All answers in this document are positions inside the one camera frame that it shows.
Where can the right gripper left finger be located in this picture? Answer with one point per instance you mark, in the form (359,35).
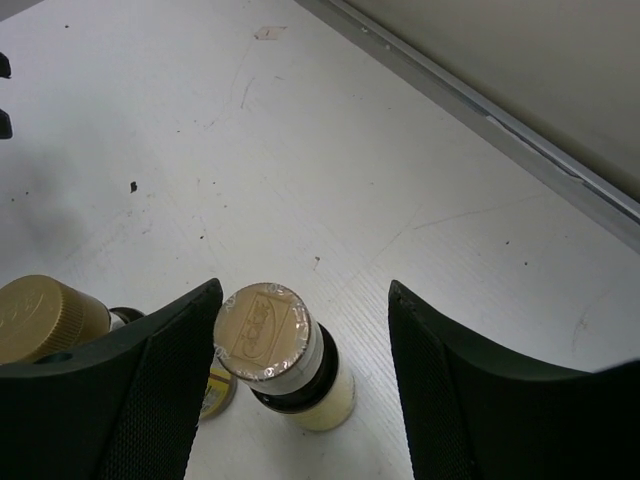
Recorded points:
(125,406)

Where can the aluminium table frame rail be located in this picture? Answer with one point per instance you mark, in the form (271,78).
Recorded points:
(608,206)

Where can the front yellow label bottle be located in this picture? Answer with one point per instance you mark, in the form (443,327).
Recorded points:
(41,316)

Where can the yellow label bottle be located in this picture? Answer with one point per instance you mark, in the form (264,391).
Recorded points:
(41,316)
(266,337)

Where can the white powder jar black cap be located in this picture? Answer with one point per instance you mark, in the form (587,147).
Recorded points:
(122,316)

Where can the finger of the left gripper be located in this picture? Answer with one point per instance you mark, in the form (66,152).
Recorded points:
(5,67)
(5,126)

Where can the rear yellow label bottle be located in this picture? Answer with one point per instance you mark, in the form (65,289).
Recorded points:
(266,337)

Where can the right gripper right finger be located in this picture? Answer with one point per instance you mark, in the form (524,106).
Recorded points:
(474,409)

